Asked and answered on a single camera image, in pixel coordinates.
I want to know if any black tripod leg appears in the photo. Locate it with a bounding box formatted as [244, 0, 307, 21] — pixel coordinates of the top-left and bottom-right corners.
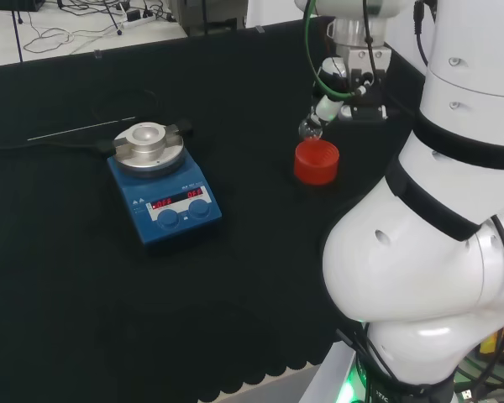
[12, 0, 25, 63]

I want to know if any heater with blue base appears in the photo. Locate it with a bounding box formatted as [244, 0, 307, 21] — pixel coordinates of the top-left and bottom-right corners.
[97, 118, 223, 257]

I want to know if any thin glass rod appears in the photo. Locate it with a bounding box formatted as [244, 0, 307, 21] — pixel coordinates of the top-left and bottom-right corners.
[27, 116, 136, 142]

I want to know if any clear round-bottom glass flask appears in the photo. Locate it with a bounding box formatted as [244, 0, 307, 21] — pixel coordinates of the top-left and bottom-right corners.
[298, 105, 325, 142]

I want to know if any black heater power cable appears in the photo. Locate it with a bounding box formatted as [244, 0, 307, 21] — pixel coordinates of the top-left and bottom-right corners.
[0, 86, 160, 150]

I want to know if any green robot cable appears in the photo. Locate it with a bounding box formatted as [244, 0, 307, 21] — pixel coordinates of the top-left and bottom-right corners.
[302, 0, 358, 102]

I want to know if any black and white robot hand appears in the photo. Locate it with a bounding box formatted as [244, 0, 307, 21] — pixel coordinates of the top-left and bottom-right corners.
[310, 44, 392, 125]

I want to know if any white power strip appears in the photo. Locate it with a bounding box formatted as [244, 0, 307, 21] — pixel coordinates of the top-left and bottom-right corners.
[120, 11, 178, 29]

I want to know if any black bench cloth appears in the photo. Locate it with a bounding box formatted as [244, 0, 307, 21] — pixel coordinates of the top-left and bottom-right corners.
[0, 15, 428, 403]

